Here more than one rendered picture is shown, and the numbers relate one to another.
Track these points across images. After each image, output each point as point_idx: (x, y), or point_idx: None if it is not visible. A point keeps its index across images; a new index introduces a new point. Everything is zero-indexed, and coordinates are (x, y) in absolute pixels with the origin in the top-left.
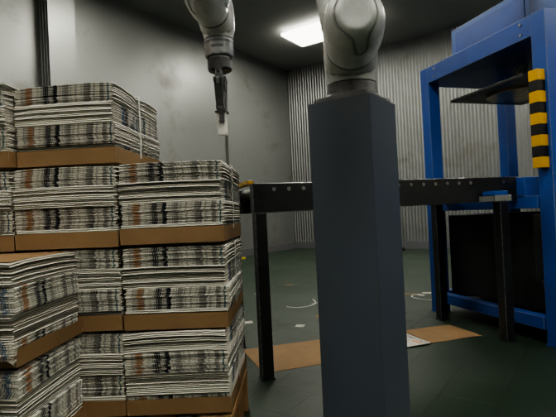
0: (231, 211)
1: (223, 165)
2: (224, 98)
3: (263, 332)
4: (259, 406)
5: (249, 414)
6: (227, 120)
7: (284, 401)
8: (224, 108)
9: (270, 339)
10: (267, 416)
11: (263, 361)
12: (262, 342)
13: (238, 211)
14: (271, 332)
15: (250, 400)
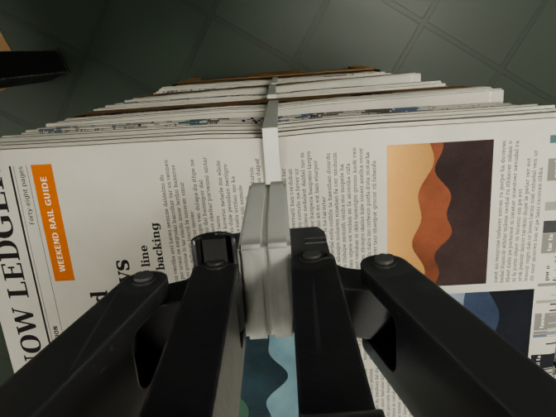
0: (331, 99)
1: (494, 115)
2: (333, 336)
3: (21, 70)
4: (180, 61)
5: (212, 73)
6: (277, 216)
7: (158, 20)
8: (336, 266)
9: (21, 54)
10: (217, 42)
11: (50, 70)
12: (33, 72)
13: (107, 117)
14: (11, 51)
15: (158, 81)
